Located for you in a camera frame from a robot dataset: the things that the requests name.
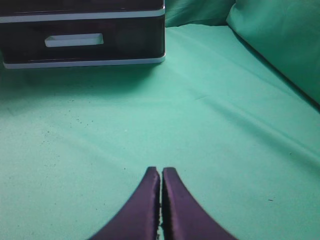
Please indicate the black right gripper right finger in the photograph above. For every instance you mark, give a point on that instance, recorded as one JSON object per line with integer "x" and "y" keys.
{"x": 183, "y": 218}

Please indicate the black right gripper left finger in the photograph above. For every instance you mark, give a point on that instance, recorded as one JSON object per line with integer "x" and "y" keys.
{"x": 139, "y": 217}

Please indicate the dark bottom drawer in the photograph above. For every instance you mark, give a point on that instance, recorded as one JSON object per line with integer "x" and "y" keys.
{"x": 83, "y": 40}

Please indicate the dark drawer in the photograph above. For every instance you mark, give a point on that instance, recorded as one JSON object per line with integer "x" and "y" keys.
{"x": 41, "y": 7}
{"x": 83, "y": 40}

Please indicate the dark middle drawer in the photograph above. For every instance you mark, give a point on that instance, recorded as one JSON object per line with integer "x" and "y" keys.
{"x": 41, "y": 7}

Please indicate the green cloth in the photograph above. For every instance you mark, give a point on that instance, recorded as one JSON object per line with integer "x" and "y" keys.
{"x": 235, "y": 108}

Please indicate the white drawer cabinet frame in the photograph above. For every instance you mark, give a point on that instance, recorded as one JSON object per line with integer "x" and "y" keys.
{"x": 81, "y": 16}

